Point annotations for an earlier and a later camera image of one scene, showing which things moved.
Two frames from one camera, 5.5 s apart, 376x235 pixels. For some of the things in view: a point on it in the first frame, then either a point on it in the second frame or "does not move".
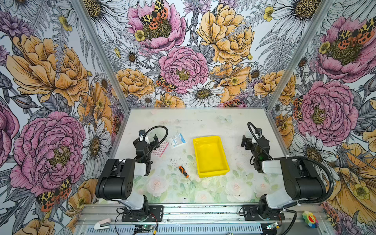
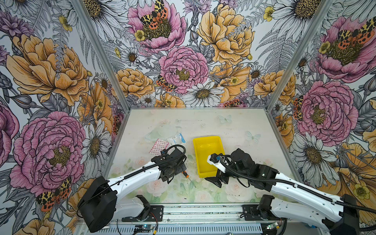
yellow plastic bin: (210, 155) does not move
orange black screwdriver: (183, 172) does not move
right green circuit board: (271, 226) does not move
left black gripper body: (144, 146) to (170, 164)
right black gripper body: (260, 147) to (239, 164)
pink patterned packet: (159, 151) does not move
